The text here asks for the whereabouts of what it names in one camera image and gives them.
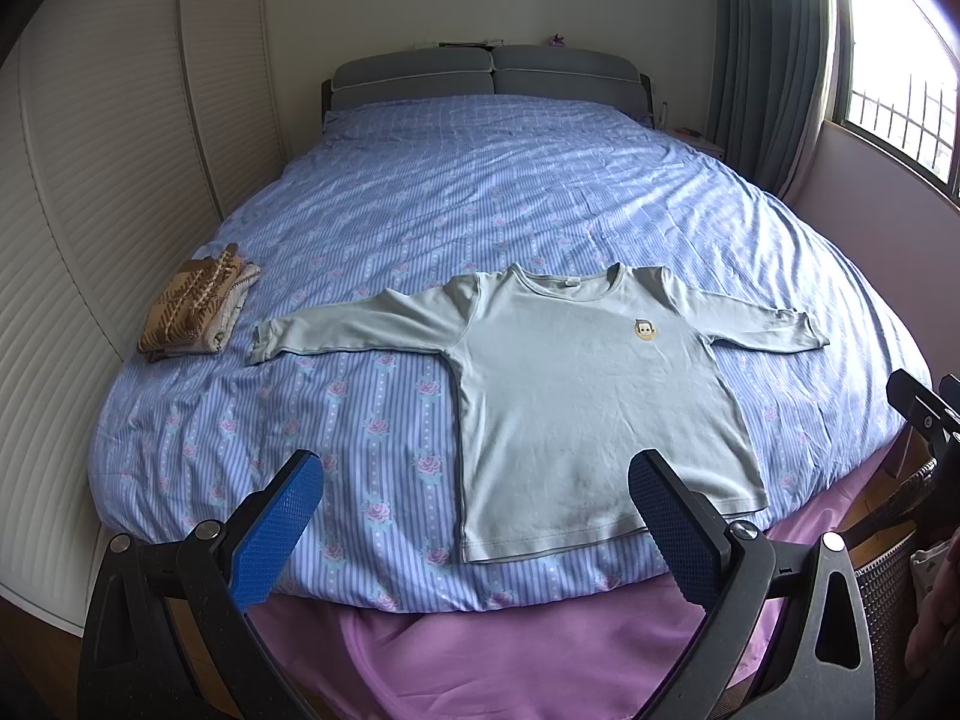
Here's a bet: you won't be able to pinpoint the light green long-sleeve shirt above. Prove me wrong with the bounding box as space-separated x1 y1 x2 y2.
249 265 827 562

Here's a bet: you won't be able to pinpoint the folded brown patterned clothes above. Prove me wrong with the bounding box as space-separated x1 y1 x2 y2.
137 244 260 361

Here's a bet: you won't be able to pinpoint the person's right hand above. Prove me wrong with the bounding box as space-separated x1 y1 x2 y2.
905 541 958 679

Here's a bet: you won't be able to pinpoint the dark wicker basket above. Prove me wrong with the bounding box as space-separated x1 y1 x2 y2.
841 460 942 718

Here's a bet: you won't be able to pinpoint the window with metal grille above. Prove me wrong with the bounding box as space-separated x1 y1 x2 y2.
832 0 958 200

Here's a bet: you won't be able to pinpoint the teal green curtain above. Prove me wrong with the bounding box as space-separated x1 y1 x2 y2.
706 0 838 203

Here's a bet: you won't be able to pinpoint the grey padded headboard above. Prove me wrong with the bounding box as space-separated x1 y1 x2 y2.
320 44 654 127

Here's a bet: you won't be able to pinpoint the white louvered wardrobe doors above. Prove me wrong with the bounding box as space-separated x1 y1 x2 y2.
2 0 286 634

